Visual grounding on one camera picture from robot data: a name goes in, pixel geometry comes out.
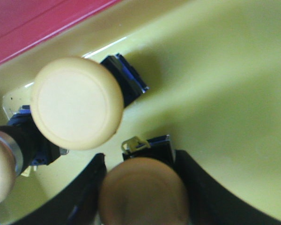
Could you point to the yellow push button switch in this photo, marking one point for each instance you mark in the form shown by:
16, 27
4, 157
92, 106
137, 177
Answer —
22, 146
78, 103
144, 189

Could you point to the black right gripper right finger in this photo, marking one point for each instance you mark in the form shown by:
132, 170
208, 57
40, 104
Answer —
210, 202

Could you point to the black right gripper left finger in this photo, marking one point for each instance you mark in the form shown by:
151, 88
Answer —
77, 203

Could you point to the red plastic bin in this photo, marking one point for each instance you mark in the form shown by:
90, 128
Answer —
26, 23

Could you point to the yellow plastic bin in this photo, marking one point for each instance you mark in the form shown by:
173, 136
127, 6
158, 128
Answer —
213, 68

